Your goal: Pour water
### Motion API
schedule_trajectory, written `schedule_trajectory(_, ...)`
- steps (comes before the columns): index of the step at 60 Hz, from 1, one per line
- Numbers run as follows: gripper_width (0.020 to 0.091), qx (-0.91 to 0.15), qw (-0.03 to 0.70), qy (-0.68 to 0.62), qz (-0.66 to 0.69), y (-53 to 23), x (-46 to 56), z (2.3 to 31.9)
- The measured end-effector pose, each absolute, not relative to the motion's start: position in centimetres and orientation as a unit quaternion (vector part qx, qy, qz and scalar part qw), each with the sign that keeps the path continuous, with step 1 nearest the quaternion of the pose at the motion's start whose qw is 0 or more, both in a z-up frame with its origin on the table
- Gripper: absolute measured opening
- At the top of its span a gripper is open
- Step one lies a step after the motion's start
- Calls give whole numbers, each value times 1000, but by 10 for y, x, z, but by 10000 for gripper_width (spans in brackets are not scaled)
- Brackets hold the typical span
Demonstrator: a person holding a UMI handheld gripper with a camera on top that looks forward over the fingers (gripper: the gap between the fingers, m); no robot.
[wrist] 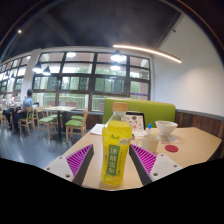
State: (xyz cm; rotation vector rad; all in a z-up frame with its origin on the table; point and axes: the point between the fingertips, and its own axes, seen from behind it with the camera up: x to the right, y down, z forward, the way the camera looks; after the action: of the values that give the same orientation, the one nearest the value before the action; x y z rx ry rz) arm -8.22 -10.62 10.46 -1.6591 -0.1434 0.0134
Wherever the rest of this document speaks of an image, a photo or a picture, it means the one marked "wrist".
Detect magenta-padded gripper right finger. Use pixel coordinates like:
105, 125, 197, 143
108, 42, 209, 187
129, 143, 184, 185

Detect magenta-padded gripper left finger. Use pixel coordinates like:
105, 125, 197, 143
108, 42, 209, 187
43, 143, 95, 186

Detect yellow drink bottle green label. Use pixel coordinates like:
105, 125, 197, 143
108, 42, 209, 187
100, 101, 134, 187

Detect flat round red coaster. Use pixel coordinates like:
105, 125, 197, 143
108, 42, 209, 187
164, 144, 180, 154

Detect white mug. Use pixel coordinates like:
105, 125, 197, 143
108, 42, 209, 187
136, 133, 161, 154

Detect white bowl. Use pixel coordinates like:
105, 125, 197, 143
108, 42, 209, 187
154, 120, 179, 137

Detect wooden chairs with green seats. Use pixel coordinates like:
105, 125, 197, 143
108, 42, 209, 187
0, 105, 89, 144

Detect black-framed picture tablet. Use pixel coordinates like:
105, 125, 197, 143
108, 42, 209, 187
124, 111, 147, 133

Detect printed white paper sheet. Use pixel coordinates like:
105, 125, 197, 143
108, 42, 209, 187
89, 123, 107, 136

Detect green upholstered bench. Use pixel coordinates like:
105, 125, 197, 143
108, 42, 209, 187
102, 97, 177, 129

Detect wooden dining table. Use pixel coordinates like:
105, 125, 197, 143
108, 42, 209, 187
43, 105, 78, 141

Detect curved linear ceiling light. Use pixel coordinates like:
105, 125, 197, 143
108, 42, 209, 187
112, 43, 183, 64

